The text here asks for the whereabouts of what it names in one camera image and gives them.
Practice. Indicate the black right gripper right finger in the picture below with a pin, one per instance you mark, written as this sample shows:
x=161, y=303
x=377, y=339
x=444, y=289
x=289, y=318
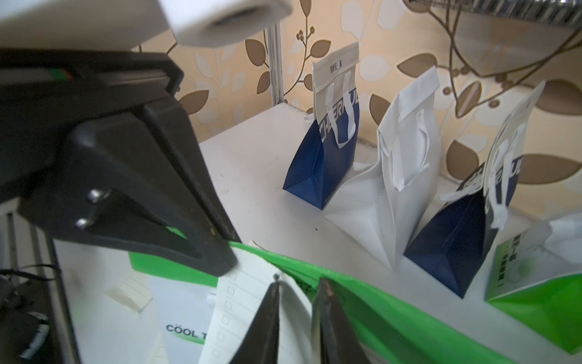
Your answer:
x=333, y=338

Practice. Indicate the white paper bag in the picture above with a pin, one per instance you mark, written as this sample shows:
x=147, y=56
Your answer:
x=381, y=206

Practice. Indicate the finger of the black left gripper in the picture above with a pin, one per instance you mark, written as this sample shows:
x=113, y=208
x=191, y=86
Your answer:
x=170, y=125

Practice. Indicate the small green paper bag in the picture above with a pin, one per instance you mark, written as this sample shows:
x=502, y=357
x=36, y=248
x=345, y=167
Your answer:
x=536, y=279

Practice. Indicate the large green white bag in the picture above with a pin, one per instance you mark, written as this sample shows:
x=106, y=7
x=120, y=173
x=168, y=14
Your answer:
x=183, y=301

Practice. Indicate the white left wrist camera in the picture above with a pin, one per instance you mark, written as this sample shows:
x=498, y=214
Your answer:
x=123, y=25

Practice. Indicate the small blue paper bag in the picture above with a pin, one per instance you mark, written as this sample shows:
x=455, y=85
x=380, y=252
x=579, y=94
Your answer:
x=328, y=149

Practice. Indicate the dark navy small bag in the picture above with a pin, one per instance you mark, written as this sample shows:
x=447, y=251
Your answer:
x=454, y=244

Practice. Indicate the cream lined receipt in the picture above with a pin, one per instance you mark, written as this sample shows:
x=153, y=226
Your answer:
x=132, y=292
x=239, y=294

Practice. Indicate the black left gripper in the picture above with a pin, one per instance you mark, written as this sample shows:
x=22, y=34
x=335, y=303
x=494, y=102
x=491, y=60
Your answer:
x=111, y=185

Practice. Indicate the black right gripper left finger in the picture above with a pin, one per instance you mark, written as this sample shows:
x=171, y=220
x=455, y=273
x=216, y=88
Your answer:
x=261, y=342

